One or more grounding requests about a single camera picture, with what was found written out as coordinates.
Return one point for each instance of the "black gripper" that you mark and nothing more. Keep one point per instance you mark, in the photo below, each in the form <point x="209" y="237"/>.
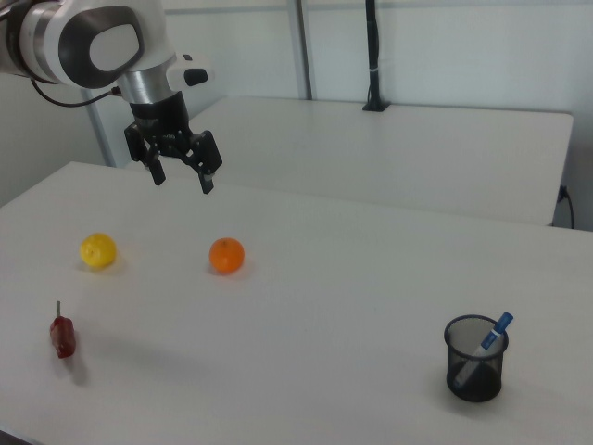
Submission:
<point x="162" y="120"/>

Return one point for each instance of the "blue white marker pen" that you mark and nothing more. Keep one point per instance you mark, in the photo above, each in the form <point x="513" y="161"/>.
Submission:
<point x="499" y="326"/>

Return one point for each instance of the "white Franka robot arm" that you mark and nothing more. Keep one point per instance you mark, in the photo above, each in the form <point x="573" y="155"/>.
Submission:
<point x="106" y="46"/>

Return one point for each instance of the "black mesh pen cup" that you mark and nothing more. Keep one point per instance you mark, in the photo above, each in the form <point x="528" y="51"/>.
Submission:
<point x="477" y="385"/>

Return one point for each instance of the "orange mandarin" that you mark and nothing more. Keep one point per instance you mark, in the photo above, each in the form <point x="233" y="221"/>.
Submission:
<point x="226" y="256"/>

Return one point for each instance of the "yellow bell pepper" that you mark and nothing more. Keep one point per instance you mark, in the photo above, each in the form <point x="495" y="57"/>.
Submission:
<point x="98" y="250"/>

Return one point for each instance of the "red chili pepper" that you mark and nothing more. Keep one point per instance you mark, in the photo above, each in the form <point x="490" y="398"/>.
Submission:
<point x="63" y="336"/>

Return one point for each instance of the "black pole with clamp base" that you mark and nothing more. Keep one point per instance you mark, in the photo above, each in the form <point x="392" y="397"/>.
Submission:
<point x="373" y="46"/>

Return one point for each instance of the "grey partition post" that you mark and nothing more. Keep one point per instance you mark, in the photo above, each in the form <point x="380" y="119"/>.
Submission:
<point x="301" y="46"/>
<point x="103" y="139"/>

